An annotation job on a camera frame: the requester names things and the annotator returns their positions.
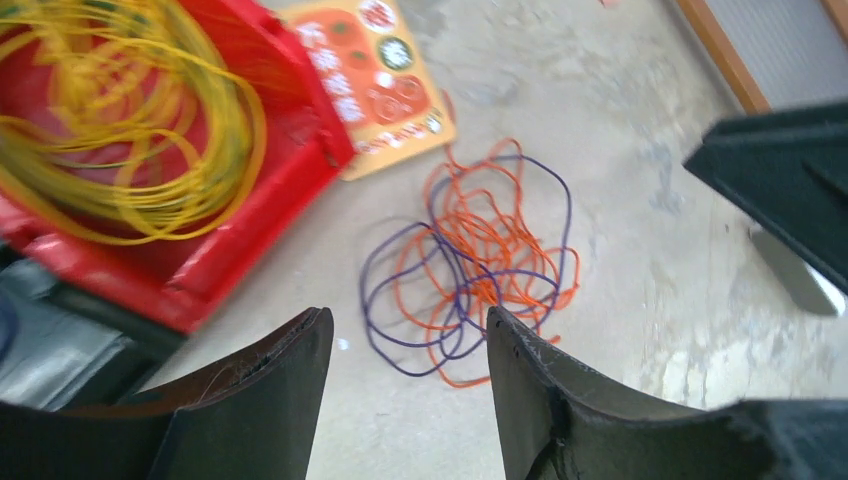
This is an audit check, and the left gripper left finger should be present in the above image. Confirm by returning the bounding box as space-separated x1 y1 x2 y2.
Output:
1 307 334 479

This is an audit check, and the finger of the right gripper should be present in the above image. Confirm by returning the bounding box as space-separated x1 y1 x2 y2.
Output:
684 101 847 291

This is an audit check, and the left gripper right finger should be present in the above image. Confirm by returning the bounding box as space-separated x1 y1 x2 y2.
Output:
487 307 847 479

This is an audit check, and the orange cable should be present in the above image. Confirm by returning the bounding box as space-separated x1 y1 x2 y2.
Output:
394 137 582 390

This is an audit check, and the purple cable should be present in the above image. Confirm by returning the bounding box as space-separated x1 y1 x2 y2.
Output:
358 154 574 379

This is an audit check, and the wooden rack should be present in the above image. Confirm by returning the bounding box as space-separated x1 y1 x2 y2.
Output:
674 0 847 113

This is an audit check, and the white rectangular block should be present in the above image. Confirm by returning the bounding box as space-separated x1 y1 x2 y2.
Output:
749 224 847 317

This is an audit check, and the black plastic bin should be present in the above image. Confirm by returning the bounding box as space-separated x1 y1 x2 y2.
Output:
1 245 186 411

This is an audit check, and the red plastic bin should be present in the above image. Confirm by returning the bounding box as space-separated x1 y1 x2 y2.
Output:
1 1 354 333

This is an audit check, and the orange spiral notebook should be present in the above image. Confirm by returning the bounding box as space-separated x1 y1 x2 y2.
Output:
280 0 457 181

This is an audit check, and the coiled yellow cable in bin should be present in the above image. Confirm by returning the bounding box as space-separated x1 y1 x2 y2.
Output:
0 0 270 248

